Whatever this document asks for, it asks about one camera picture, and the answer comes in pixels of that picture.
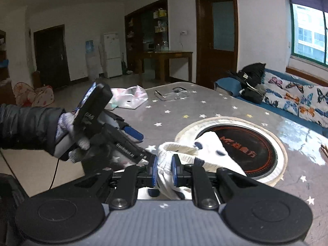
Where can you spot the wooden side table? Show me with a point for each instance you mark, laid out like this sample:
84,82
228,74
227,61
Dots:
166,55

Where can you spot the green framed window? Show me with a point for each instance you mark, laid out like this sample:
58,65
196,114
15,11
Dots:
307,30

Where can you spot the clear plastic package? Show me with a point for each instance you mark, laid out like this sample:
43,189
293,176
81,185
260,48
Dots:
174,94

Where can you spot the round black induction cooker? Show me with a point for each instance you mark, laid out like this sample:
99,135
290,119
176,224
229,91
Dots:
256,143

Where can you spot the brown door with glass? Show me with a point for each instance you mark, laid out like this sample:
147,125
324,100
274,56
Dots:
223,25

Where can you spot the white refrigerator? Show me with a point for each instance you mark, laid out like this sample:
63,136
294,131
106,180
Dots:
112,56

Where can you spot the pink plastic bag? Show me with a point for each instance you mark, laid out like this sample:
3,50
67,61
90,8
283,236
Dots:
128,97

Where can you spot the dark wooden door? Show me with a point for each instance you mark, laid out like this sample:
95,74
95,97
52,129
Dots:
51,56

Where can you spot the butterfly print sofa cover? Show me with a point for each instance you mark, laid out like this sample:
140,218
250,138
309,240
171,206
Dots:
294,97

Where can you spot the person's left forearm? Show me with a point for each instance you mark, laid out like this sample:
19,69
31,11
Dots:
28,125

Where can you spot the dark wooden cabinet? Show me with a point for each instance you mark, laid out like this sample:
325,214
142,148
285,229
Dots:
135,30

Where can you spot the person's left hand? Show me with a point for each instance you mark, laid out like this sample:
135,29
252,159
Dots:
66,125

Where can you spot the grey star-print tablecloth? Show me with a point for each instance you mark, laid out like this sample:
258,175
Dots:
225,107

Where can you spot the pink play tent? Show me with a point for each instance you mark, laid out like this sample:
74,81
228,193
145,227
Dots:
38,97

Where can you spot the water dispenser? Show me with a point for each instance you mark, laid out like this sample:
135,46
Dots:
91,61

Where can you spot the white polka dot garment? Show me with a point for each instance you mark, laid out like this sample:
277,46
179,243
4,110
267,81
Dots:
210,143

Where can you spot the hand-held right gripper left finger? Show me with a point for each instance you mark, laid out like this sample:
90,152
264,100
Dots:
154,170

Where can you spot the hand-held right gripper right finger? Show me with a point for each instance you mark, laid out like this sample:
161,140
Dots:
175,170

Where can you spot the black bag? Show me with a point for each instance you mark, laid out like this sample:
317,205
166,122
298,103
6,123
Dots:
252,73

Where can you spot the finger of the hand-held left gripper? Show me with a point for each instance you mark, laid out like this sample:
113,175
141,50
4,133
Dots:
150,157
134,134

